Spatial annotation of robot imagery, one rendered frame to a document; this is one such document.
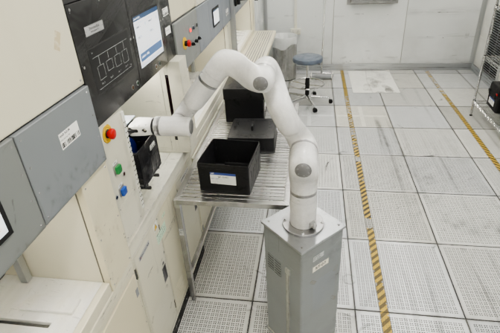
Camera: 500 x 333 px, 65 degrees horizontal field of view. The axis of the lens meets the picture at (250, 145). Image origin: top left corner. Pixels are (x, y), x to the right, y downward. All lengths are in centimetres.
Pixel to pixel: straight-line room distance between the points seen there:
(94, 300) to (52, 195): 50
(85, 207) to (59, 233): 18
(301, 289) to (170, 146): 105
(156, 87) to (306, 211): 101
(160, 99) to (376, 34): 449
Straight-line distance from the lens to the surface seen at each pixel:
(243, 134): 243
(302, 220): 180
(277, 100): 154
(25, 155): 115
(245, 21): 499
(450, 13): 636
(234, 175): 202
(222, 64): 150
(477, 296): 283
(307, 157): 157
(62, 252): 162
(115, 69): 156
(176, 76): 210
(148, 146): 182
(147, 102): 222
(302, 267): 182
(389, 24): 621
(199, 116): 272
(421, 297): 271
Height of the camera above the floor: 197
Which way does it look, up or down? 29 degrees down
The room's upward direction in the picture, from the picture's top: 3 degrees counter-clockwise
